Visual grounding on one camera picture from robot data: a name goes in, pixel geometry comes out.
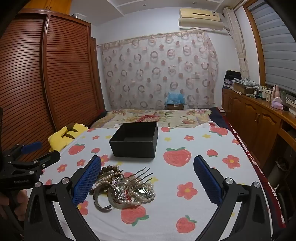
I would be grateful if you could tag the silver cuff bangle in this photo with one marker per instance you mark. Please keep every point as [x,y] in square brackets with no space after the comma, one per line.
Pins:
[97,200]

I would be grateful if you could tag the wooden sideboard cabinet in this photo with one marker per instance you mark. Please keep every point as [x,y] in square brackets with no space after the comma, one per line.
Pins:
[254,120]

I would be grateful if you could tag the pink bottle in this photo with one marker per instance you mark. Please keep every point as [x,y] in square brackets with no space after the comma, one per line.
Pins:
[275,91]

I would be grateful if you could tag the wall air conditioner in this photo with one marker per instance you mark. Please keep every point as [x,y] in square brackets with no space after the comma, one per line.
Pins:
[200,19]

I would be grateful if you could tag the black box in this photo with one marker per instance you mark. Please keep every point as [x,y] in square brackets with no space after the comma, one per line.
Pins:
[134,148]

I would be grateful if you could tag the clear plastic storage box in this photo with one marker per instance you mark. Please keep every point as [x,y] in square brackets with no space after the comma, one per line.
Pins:
[78,15]

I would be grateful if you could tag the yellow plush toy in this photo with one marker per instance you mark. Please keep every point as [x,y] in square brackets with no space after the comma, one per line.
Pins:
[60,139]

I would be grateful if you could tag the person's left hand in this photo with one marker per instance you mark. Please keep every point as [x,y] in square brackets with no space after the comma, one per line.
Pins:
[21,201]

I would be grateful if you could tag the cardboard tray with cloth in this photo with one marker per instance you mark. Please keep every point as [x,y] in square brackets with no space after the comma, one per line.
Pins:
[244,87]

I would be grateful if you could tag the grey window blind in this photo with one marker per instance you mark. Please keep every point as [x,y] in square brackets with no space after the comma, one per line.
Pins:
[277,46]

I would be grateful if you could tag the stack of folded clothes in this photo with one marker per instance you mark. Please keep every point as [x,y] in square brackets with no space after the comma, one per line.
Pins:
[232,77]

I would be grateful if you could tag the white power strip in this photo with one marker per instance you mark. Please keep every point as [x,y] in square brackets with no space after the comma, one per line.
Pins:
[291,101]

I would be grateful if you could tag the row of cosmetic bottles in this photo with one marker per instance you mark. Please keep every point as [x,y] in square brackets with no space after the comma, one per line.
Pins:
[263,93]

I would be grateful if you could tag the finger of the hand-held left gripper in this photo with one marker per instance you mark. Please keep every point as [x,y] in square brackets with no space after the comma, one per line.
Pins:
[30,147]
[47,158]

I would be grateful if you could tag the small cardboard box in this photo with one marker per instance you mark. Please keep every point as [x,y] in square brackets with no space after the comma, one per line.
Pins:
[175,106]

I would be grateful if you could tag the pink tissue pack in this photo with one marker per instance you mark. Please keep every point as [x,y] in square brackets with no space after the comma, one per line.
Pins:
[276,103]

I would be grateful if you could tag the blue plastic bag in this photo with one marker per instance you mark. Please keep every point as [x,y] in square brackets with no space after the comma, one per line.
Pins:
[174,97]

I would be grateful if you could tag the wooden slatted wardrobe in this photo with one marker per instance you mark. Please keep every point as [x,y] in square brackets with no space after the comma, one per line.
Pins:
[57,81]

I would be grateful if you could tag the silver pearl hair comb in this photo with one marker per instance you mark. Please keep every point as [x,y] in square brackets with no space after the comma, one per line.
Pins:
[136,179]

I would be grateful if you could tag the circle pattern sheer curtain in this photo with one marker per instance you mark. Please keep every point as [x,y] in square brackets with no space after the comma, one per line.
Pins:
[150,69]

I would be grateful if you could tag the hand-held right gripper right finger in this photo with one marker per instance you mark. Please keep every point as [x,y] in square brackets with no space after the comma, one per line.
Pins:
[208,185]

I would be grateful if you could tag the tied beige drape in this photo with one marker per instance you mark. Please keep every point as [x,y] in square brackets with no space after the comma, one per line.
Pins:
[240,53]

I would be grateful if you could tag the floral bed sheet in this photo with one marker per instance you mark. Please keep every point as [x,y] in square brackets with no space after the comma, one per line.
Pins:
[143,115]

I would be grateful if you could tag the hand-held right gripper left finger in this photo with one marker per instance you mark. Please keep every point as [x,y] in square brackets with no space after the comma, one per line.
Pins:
[85,183]

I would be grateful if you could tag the strawberry print white blanket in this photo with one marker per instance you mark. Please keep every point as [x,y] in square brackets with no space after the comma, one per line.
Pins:
[161,206]

